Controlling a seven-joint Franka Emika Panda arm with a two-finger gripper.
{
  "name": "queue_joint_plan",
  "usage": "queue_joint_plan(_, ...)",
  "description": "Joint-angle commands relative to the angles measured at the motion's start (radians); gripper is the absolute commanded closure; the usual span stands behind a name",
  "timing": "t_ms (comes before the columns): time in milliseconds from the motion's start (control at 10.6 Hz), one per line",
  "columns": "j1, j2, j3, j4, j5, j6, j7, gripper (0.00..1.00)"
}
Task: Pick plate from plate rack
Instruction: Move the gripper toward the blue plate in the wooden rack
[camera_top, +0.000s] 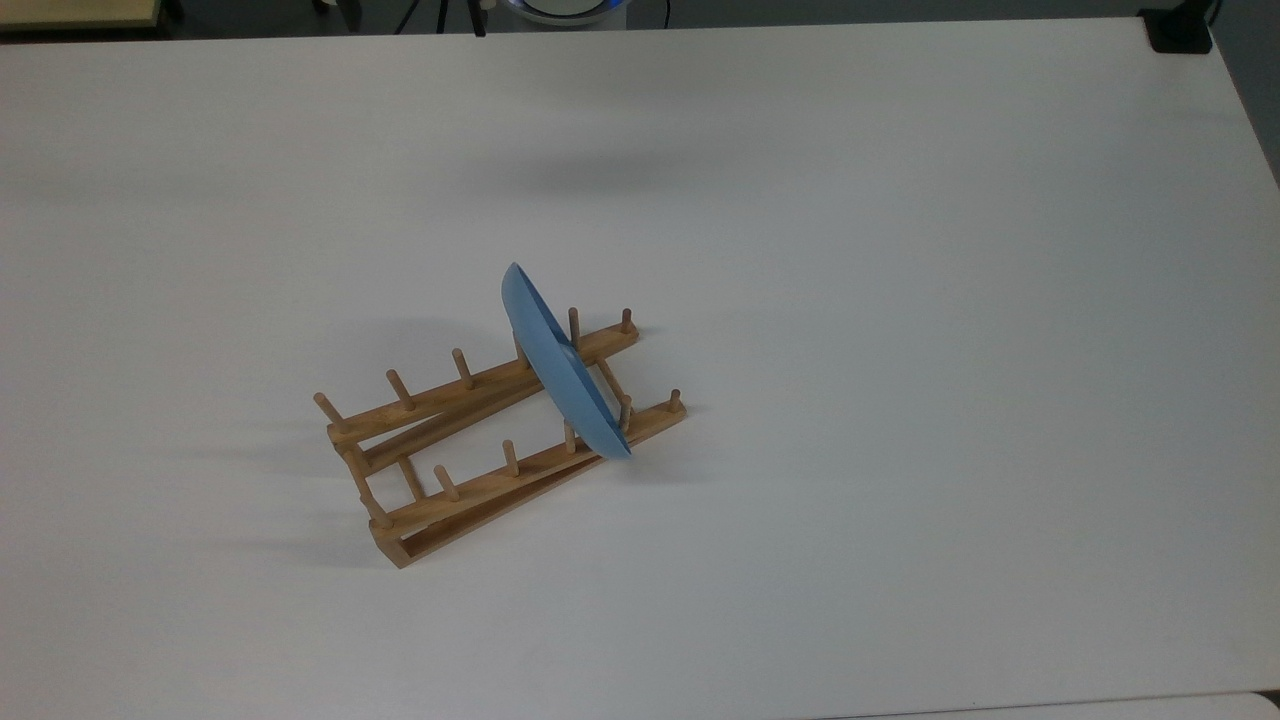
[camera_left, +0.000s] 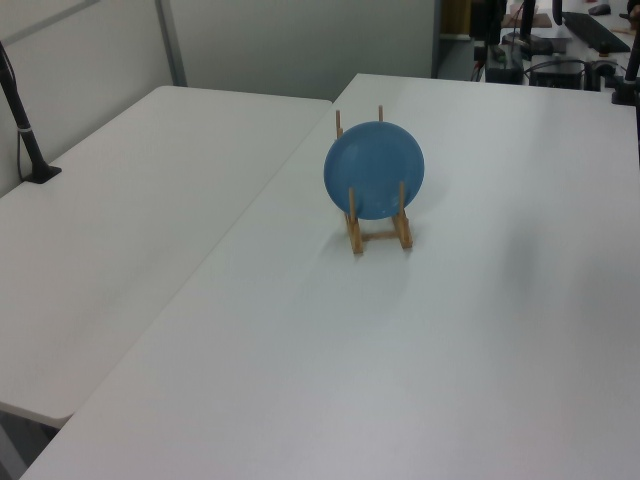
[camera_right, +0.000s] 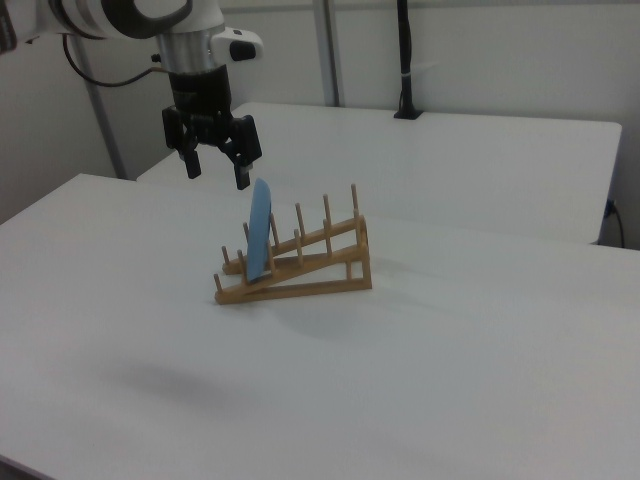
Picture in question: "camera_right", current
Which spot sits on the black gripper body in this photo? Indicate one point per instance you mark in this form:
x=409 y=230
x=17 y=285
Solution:
x=200 y=92

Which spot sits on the black pole with base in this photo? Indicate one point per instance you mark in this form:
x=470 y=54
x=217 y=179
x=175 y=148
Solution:
x=406 y=60

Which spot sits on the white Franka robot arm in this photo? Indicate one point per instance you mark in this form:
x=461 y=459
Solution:
x=115 y=17

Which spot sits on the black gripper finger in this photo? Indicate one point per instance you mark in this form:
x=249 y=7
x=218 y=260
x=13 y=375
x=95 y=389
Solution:
x=247 y=145
x=191 y=162

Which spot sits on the blue plastic plate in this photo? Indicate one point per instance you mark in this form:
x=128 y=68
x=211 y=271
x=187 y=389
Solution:
x=258 y=230

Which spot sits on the wooden plate rack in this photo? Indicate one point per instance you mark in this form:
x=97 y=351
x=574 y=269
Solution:
x=320 y=265

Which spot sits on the white table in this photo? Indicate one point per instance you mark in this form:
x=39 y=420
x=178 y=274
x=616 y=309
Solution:
x=450 y=165

